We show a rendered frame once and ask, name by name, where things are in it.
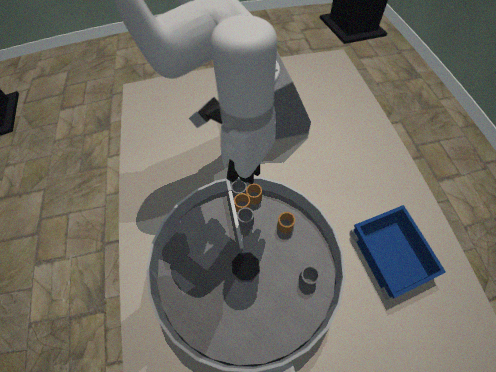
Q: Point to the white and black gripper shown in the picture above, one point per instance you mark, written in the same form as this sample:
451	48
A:
245	150

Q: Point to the bronze bushing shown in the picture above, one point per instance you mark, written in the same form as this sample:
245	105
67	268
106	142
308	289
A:
254	188
288	216
239	198

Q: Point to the blue rectangular crate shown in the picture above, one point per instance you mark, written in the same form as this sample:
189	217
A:
402	250

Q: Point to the grey metal bushing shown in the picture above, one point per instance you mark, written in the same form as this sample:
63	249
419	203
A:
236	185
242	212
314	271

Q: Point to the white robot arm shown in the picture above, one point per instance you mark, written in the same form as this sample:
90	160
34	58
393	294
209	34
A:
244	51

